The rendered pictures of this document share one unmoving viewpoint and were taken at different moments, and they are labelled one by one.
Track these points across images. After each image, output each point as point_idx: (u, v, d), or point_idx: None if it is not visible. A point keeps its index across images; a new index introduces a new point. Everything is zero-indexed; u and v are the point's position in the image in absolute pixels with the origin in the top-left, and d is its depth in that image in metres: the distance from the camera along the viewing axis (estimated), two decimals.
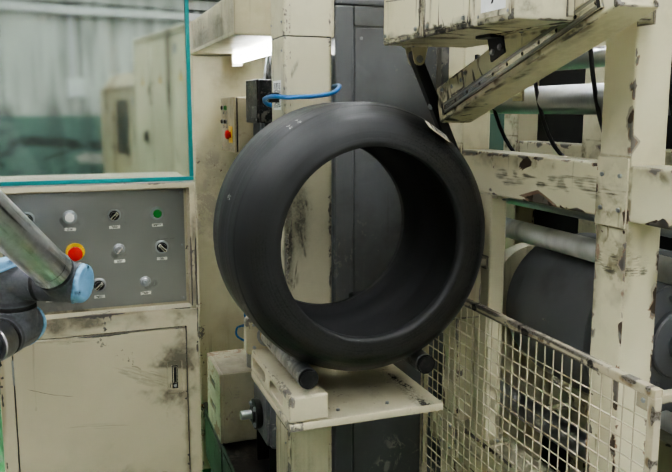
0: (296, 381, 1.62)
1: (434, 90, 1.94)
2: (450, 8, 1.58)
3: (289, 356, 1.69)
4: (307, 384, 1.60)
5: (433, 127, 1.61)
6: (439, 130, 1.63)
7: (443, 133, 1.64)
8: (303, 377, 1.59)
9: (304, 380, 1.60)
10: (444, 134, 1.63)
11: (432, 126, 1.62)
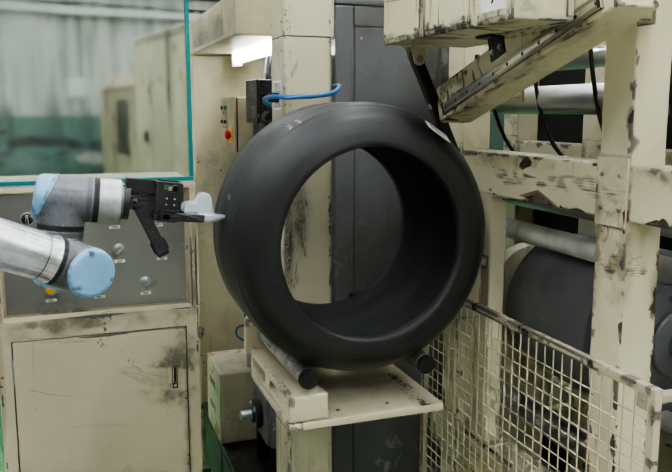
0: (296, 381, 1.62)
1: (434, 90, 1.94)
2: (450, 8, 1.58)
3: (289, 356, 1.69)
4: (307, 384, 1.60)
5: (433, 127, 1.61)
6: (439, 130, 1.63)
7: (443, 133, 1.64)
8: (303, 377, 1.59)
9: (304, 380, 1.60)
10: (444, 135, 1.63)
11: (432, 126, 1.62)
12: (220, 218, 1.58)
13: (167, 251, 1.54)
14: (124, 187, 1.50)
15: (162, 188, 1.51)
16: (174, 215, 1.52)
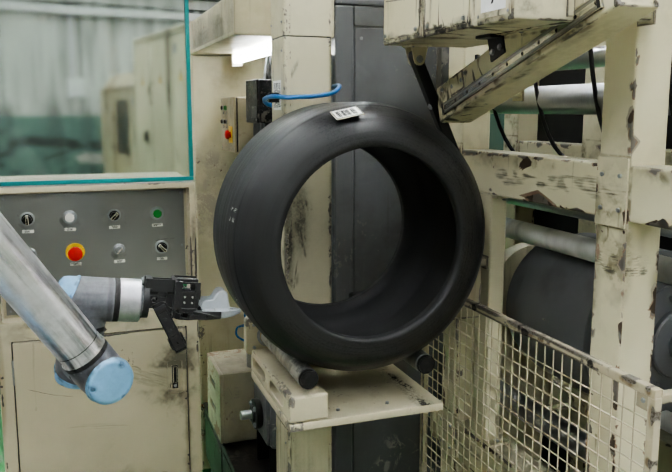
0: None
1: (434, 90, 1.94)
2: (450, 8, 1.58)
3: None
4: (313, 378, 1.60)
5: (340, 113, 1.54)
6: (347, 109, 1.55)
7: (352, 107, 1.56)
8: (309, 386, 1.60)
9: (311, 383, 1.60)
10: (354, 109, 1.55)
11: (339, 112, 1.54)
12: (236, 313, 1.62)
13: (185, 347, 1.58)
14: (144, 287, 1.54)
15: (180, 288, 1.55)
16: (192, 313, 1.56)
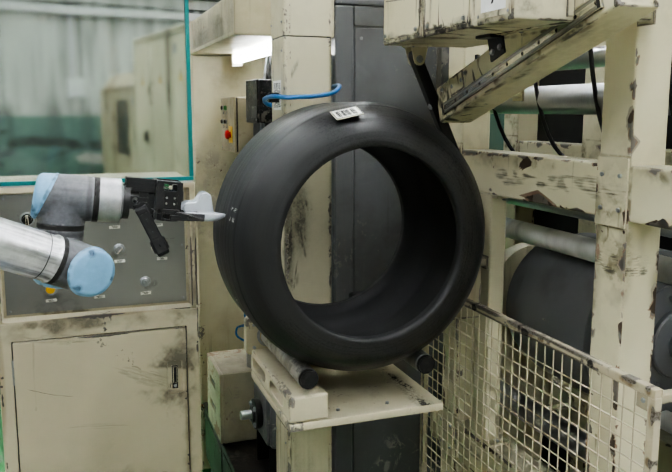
0: None
1: (434, 90, 1.94)
2: (450, 8, 1.58)
3: None
4: (313, 378, 1.60)
5: (340, 113, 1.54)
6: (347, 109, 1.55)
7: (352, 107, 1.56)
8: (309, 386, 1.60)
9: (311, 383, 1.60)
10: (354, 109, 1.55)
11: (339, 112, 1.54)
12: (220, 217, 1.58)
13: (167, 250, 1.54)
14: (124, 186, 1.50)
15: (162, 187, 1.51)
16: (174, 214, 1.52)
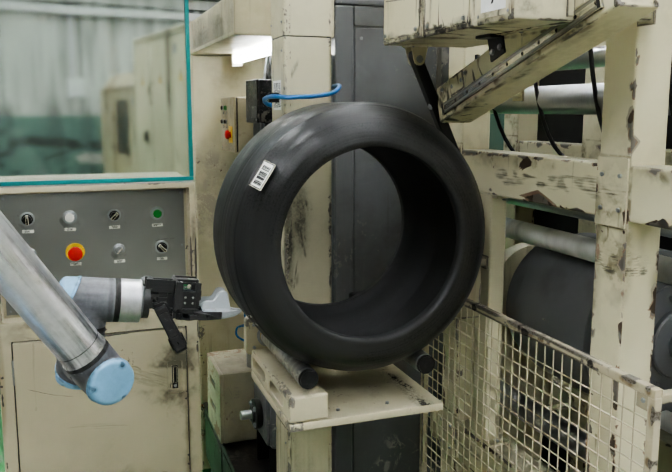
0: (309, 366, 1.62)
1: (434, 90, 1.94)
2: (450, 8, 1.58)
3: None
4: (307, 375, 1.60)
5: (258, 180, 1.50)
6: (260, 170, 1.51)
7: (262, 164, 1.51)
8: (315, 377, 1.60)
9: (312, 376, 1.60)
10: (265, 165, 1.50)
11: (256, 179, 1.50)
12: (237, 313, 1.62)
13: (185, 347, 1.58)
14: (144, 288, 1.54)
15: (181, 288, 1.55)
16: (192, 313, 1.56)
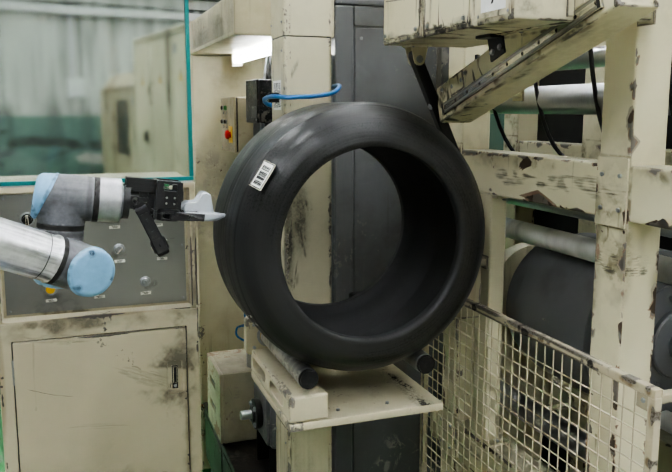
0: (309, 366, 1.62)
1: (434, 90, 1.94)
2: (450, 8, 1.58)
3: None
4: (307, 375, 1.60)
5: (258, 180, 1.50)
6: (260, 170, 1.51)
7: (262, 164, 1.51)
8: (315, 377, 1.60)
9: (312, 376, 1.60)
10: (265, 165, 1.50)
11: (256, 179, 1.50)
12: (220, 217, 1.58)
13: (167, 250, 1.54)
14: (124, 186, 1.50)
15: (162, 187, 1.51)
16: (174, 214, 1.52)
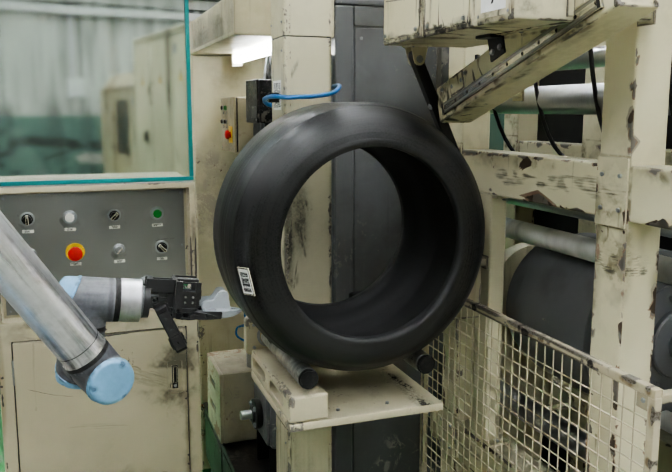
0: (295, 376, 1.61)
1: (434, 90, 1.94)
2: (450, 8, 1.58)
3: None
4: (305, 383, 1.60)
5: (246, 287, 1.52)
6: (241, 278, 1.52)
7: (238, 271, 1.52)
8: (305, 374, 1.59)
9: (305, 378, 1.60)
10: (241, 272, 1.52)
11: (245, 287, 1.52)
12: (237, 313, 1.62)
13: (185, 347, 1.58)
14: (144, 287, 1.54)
15: (181, 288, 1.55)
16: (192, 313, 1.56)
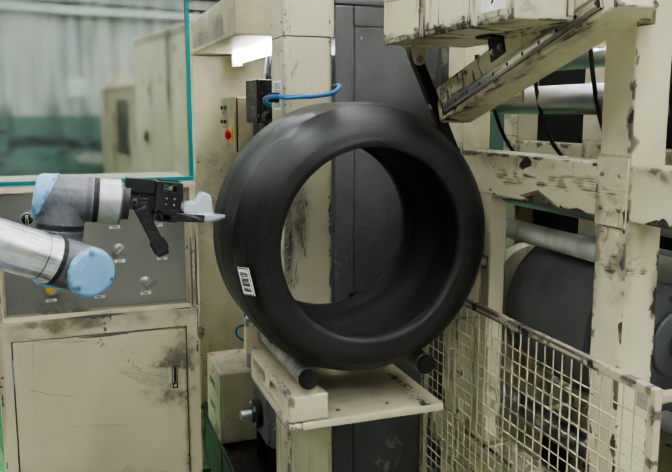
0: (295, 376, 1.61)
1: (434, 90, 1.94)
2: (450, 8, 1.58)
3: None
4: (305, 383, 1.60)
5: (246, 287, 1.52)
6: (241, 278, 1.52)
7: (238, 271, 1.52)
8: (305, 374, 1.59)
9: (305, 378, 1.60)
10: (241, 272, 1.52)
11: (245, 287, 1.52)
12: (220, 218, 1.57)
13: (167, 251, 1.54)
14: (124, 187, 1.50)
15: (162, 188, 1.51)
16: (174, 215, 1.52)
